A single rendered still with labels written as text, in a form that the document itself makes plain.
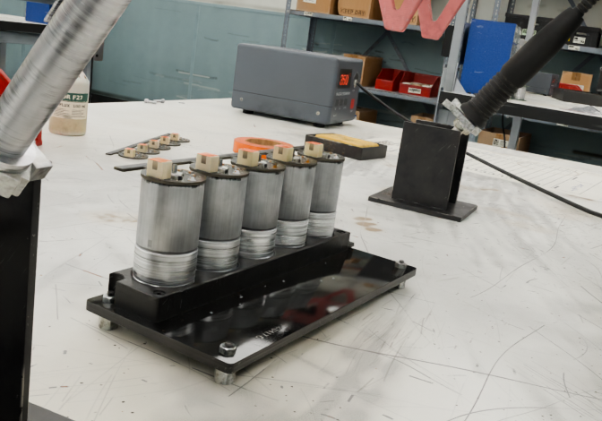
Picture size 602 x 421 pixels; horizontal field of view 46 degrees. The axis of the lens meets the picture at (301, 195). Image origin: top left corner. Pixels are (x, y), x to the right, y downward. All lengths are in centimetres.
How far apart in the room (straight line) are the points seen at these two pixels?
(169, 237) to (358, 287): 10
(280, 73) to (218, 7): 493
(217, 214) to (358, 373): 8
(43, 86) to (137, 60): 621
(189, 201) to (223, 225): 3
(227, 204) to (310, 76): 68
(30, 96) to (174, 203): 12
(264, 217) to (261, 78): 69
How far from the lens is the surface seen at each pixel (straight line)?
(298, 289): 32
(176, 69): 612
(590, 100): 300
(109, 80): 657
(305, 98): 97
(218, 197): 29
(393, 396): 27
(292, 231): 34
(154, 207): 27
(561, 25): 55
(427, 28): 62
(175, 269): 28
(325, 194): 36
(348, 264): 36
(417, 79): 507
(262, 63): 99
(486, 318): 36
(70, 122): 69
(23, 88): 16
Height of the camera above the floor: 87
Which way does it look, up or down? 13 degrees down
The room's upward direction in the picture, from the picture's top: 8 degrees clockwise
